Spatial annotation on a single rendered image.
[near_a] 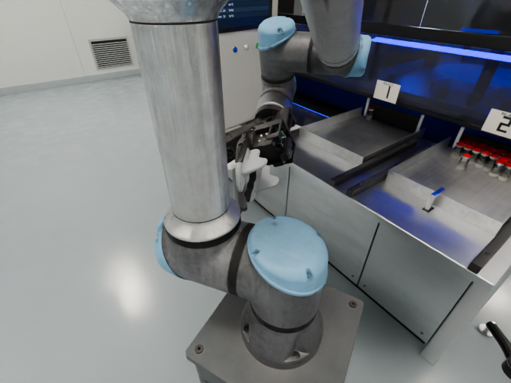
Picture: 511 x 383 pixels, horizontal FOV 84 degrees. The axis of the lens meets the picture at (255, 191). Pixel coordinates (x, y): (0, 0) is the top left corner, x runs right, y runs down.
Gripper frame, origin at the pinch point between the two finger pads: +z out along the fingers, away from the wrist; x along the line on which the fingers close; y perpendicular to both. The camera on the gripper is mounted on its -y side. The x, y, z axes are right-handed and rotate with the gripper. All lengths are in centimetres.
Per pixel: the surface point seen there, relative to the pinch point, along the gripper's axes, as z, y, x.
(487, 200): -21, 42, 41
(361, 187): -18.7, 15.5, 25.7
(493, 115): -42, 47, 32
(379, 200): -16.3, 19.0, 28.7
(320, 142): -41.3, 3.0, 27.4
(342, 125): -59, 7, 37
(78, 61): -342, -400, 4
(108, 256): -23, -136, 61
